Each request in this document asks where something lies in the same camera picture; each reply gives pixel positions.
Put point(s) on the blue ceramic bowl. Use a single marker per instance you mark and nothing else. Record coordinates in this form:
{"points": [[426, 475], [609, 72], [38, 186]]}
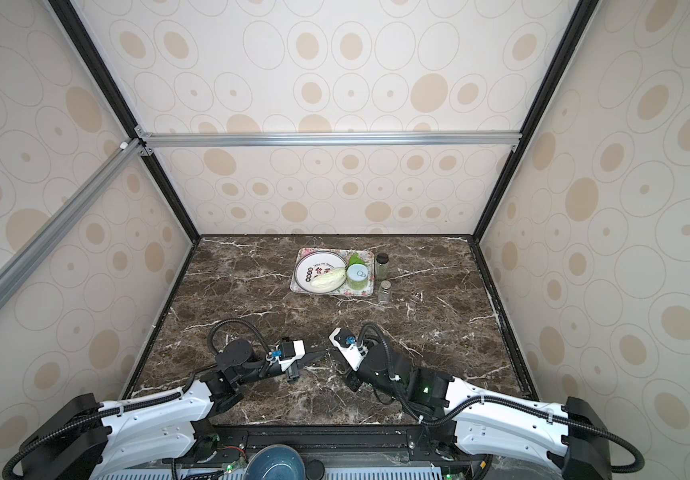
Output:
{"points": [[276, 462]]}

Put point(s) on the silver aluminium crossbar left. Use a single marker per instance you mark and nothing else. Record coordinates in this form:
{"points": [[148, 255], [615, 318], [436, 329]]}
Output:
{"points": [[21, 266]]}

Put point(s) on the green tin can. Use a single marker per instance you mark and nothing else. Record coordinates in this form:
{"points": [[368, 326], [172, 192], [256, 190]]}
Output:
{"points": [[358, 276]]}

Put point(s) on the dark lid glass jar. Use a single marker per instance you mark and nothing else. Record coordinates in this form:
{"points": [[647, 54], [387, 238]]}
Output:
{"points": [[382, 266]]}

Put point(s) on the white plate with red text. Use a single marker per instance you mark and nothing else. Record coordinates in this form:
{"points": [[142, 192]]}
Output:
{"points": [[315, 264]]}

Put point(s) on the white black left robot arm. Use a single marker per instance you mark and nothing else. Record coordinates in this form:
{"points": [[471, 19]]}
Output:
{"points": [[153, 420]]}

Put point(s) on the black corner frame post left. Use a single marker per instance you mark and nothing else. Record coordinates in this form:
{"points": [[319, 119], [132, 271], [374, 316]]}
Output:
{"points": [[68, 17]]}

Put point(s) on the silver aluminium crossbar back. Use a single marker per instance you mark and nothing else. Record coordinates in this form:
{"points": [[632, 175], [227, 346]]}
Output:
{"points": [[331, 139]]}

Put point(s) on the black corner frame post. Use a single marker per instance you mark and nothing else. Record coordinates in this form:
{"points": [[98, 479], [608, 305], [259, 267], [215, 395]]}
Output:
{"points": [[576, 28], [68, 17]]}

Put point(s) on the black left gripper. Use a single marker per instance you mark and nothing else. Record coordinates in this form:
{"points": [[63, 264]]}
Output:
{"points": [[308, 358]]}

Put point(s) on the silver aluminium crossbar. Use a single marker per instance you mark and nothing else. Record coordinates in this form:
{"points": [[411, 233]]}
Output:
{"points": [[21, 266], [331, 139]]}

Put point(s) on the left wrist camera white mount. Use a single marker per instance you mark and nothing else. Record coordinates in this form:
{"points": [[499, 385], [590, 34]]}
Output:
{"points": [[286, 354]]}

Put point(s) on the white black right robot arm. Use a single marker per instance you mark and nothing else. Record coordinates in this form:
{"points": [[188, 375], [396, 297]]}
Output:
{"points": [[501, 420]]}

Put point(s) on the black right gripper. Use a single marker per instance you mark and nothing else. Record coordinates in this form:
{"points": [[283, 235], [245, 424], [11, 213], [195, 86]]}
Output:
{"points": [[349, 379]]}

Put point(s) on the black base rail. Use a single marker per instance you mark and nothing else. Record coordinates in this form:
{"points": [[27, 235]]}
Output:
{"points": [[223, 444]]}

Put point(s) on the green toy leaf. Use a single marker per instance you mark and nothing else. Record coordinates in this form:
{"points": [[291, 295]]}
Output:
{"points": [[355, 259]]}

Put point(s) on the small clear glass jar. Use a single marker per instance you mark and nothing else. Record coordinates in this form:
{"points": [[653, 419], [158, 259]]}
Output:
{"points": [[385, 292]]}

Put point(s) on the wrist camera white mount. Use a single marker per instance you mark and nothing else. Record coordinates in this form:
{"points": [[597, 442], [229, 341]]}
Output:
{"points": [[346, 343], [286, 354]]}

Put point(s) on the pale green toy cabbage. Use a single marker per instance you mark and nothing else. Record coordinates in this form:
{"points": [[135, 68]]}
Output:
{"points": [[329, 281]]}

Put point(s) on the floral rectangular tray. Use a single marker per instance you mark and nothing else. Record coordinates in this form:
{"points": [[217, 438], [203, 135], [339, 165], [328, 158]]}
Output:
{"points": [[344, 290]]}

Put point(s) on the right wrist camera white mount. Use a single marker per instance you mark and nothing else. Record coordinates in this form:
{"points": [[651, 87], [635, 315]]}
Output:
{"points": [[346, 343]]}

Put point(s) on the black corner frame post right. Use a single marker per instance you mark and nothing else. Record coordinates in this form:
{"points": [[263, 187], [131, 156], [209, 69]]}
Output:
{"points": [[576, 28]]}

